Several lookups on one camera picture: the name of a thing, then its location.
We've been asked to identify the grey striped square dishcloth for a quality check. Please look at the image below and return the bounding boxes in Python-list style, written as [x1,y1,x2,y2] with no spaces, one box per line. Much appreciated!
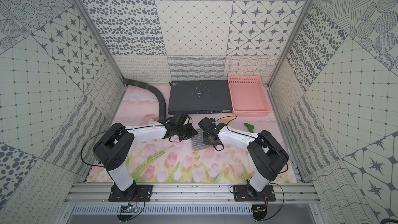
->
[191,130,208,151]

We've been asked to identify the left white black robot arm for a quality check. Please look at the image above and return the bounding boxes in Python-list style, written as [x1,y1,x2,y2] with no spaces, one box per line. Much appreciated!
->
[93,112,198,192]

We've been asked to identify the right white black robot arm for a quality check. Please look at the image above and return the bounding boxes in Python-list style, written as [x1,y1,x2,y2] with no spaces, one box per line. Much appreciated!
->
[199,117,289,193]

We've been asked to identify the black flat metal box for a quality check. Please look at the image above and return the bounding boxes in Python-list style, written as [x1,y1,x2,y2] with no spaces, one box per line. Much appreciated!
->
[167,80,233,115]

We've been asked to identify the right green pipe fitting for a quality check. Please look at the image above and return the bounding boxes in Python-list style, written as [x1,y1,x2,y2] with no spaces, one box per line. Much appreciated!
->
[244,123,255,133]

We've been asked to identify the floral pink table mat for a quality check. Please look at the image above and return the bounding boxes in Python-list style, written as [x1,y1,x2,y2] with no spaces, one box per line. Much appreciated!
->
[86,84,297,184]

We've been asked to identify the pink plastic basket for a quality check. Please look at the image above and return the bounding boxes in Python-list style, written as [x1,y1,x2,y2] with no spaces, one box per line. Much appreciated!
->
[228,76,272,117]

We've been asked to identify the right small black controller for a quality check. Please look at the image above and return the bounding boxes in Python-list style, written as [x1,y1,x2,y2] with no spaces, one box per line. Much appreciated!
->
[252,205,267,221]

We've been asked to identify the green circuit board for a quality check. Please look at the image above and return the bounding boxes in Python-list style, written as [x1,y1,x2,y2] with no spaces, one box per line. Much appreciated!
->
[120,205,138,214]

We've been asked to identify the black corrugated hose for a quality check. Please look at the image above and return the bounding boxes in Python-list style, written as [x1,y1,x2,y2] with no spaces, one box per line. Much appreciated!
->
[122,78,167,122]

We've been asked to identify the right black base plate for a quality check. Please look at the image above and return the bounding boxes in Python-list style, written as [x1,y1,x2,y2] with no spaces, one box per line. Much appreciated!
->
[230,184,276,202]

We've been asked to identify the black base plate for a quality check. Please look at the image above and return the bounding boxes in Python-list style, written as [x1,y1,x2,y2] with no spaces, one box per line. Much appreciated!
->
[230,184,276,202]
[108,184,153,202]

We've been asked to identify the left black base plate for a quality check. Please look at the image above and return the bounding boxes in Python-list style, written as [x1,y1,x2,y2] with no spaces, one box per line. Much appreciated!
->
[108,184,153,202]

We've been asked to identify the aluminium rail frame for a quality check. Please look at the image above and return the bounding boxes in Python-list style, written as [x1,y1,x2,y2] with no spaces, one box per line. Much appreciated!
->
[65,183,321,204]

